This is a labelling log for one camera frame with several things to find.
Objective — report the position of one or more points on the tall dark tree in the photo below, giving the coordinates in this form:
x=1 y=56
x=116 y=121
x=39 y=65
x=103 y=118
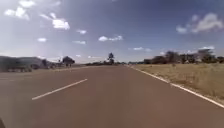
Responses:
x=111 y=58

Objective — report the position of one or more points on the row of dark trees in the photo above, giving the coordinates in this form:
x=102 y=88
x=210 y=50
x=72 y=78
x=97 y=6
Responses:
x=67 y=60

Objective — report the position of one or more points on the building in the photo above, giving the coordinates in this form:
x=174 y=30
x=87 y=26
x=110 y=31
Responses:
x=16 y=63

